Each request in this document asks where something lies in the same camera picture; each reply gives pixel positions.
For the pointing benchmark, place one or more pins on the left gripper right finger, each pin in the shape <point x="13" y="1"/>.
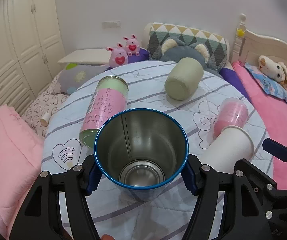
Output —
<point x="243" y="216"/>

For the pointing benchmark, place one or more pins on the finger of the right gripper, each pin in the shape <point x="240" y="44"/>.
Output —
<point x="276" y="149"/>

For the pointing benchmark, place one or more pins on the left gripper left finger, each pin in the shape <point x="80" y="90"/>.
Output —
<point x="39" y="216"/>

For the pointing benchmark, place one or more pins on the blue metal cup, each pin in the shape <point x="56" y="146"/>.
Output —
<point x="141" y="151"/>

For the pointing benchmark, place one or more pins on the white paper cup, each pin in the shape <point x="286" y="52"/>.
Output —
<point x="233" y="144"/>

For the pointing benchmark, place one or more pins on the short pink clear cup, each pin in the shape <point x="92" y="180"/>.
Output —
<point x="231" y="112"/>

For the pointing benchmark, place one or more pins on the green fuzzy cup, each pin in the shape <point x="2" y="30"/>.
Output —
<point x="184" y="79"/>

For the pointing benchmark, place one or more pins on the tall pink green cup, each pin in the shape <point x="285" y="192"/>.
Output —
<point x="110" y="97"/>

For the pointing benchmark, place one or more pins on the left hand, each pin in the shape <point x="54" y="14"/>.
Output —
<point x="107" y="237"/>

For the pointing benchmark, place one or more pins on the pink blanket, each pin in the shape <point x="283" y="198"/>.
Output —
<point x="273" y="112"/>

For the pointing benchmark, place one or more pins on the blue cartoon pillow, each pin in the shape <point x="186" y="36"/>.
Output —
<point x="268" y="85"/>

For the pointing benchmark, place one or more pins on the round striped quilted table cover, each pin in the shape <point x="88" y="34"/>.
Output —
<point x="167" y="216"/>

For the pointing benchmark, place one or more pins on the pink embroidered pillow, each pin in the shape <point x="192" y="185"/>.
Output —
<point x="20" y="164"/>

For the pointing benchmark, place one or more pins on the white dog plush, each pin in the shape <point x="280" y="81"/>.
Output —
<point x="274" y="70"/>

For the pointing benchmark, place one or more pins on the small paper tube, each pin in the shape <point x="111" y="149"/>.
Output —
<point x="44" y="120"/>

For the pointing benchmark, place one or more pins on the heart pattern sheet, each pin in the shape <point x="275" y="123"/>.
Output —
<point x="46" y="102"/>

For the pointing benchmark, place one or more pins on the cream wooden headboard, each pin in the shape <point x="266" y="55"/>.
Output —
<point x="252" y="45"/>

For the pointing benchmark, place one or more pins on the grey flower pillow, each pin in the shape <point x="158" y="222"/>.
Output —
<point x="74" y="76"/>

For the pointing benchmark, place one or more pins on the grey bear plush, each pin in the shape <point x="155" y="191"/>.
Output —
<point x="174" y="49"/>

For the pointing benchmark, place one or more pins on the white bedside table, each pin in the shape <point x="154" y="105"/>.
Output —
<point x="87" y="56"/>

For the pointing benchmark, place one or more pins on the white wardrobe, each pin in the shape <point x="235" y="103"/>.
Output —
<point x="30" y="48"/>

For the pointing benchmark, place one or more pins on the triangle pattern pillow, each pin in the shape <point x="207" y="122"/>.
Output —
<point x="217" y="45"/>

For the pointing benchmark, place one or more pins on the front pink bunny toy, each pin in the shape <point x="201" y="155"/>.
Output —
<point x="118" y="57"/>

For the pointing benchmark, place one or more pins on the pink bunny toy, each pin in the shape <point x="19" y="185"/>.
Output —
<point x="118" y="57"/>
<point x="132" y="46"/>

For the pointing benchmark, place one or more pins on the rear pink bunny toy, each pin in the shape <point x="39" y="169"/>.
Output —
<point x="132" y="46"/>

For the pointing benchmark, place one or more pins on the wall socket panel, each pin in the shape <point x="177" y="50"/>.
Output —
<point x="111" y="24"/>

